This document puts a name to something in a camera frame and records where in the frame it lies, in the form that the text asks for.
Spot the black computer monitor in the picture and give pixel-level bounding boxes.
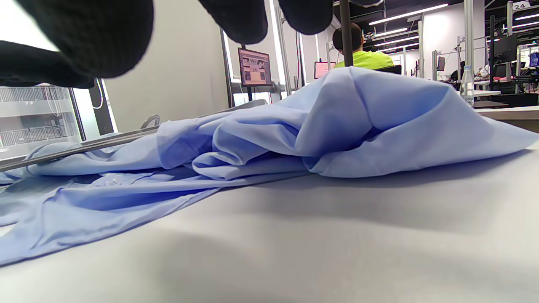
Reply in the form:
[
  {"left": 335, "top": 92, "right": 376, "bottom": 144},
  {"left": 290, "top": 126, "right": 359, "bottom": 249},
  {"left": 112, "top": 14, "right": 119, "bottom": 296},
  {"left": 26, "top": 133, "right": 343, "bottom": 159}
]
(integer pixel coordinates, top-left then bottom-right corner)
[
  {"left": 314, "top": 61, "right": 337, "bottom": 80},
  {"left": 494, "top": 34, "right": 518, "bottom": 64},
  {"left": 238, "top": 48, "right": 273, "bottom": 88}
]

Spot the light blue long-sleeve shirt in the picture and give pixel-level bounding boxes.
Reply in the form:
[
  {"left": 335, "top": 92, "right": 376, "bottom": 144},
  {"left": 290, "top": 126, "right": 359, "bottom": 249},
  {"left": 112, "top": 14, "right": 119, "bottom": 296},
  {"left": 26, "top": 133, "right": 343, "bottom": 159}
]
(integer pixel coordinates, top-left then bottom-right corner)
[{"left": 0, "top": 66, "right": 539, "bottom": 266}]

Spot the person's right hand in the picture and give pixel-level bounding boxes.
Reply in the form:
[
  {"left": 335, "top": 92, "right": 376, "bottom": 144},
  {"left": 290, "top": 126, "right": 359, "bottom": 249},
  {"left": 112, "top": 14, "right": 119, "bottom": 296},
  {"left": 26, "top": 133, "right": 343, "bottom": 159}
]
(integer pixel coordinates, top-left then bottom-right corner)
[{"left": 0, "top": 0, "right": 384, "bottom": 89}]

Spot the dark brown clothes rack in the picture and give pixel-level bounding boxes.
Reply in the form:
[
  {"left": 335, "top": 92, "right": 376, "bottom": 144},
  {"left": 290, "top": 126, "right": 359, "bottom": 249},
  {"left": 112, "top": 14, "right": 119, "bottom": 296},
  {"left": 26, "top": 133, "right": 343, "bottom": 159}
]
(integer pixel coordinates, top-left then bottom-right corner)
[{"left": 339, "top": 0, "right": 353, "bottom": 68}]

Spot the clear water bottle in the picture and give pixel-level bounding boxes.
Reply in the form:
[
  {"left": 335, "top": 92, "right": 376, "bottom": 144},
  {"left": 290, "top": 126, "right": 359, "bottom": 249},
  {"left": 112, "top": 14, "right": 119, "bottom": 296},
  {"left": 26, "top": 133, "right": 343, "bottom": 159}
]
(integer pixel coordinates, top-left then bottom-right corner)
[{"left": 460, "top": 65, "right": 475, "bottom": 106}]

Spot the grey plastic hanger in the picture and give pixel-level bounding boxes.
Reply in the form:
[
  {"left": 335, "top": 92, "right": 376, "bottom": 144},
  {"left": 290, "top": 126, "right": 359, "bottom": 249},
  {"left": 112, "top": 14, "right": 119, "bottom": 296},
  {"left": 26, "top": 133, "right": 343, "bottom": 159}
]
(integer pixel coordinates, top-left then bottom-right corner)
[{"left": 0, "top": 100, "right": 268, "bottom": 172}]

